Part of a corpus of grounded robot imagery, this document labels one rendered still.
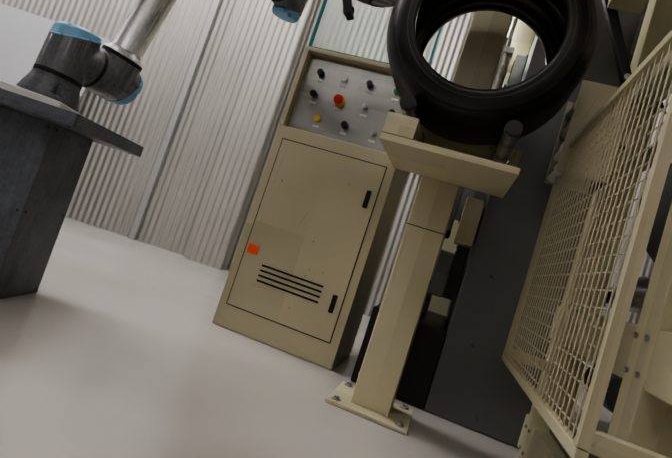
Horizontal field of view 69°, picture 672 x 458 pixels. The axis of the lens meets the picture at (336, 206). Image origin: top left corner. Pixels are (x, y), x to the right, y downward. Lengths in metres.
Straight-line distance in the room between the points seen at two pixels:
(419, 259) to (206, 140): 2.92
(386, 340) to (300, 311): 0.50
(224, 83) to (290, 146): 2.29
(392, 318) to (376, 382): 0.21
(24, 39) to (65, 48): 2.92
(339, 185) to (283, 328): 0.63
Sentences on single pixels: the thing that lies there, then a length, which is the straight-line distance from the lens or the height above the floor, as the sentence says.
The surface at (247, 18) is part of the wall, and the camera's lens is 4.53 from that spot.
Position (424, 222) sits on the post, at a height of 0.64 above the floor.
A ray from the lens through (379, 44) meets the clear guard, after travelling 2.24.
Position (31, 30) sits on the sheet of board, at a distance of 4.79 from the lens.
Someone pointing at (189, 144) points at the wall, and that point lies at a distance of 4.29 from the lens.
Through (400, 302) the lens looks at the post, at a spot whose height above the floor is 0.36.
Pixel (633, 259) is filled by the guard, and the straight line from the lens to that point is 0.81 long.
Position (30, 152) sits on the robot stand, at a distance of 1.75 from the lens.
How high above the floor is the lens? 0.48
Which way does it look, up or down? 4 degrees up
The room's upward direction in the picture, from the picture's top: 18 degrees clockwise
